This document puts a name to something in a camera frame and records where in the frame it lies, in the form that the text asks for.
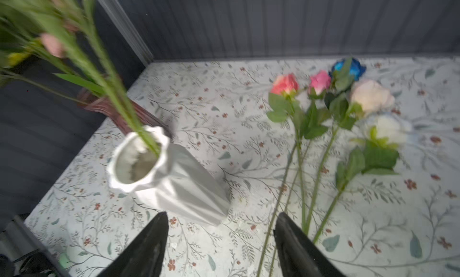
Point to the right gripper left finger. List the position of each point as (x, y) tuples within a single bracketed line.
[(145, 254)]

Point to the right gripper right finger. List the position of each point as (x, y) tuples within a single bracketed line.
[(298, 256)]

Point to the white ribbed ceramic vase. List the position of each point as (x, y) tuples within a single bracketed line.
[(173, 181)]

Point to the pink glass vase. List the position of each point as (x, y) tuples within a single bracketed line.
[(91, 103)]

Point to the pink carnation stem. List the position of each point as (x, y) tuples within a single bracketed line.
[(63, 32)]

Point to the bunch of artificial flowers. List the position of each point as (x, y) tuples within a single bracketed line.
[(300, 156)]

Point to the floral table mat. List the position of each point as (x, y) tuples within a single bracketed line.
[(86, 224)]

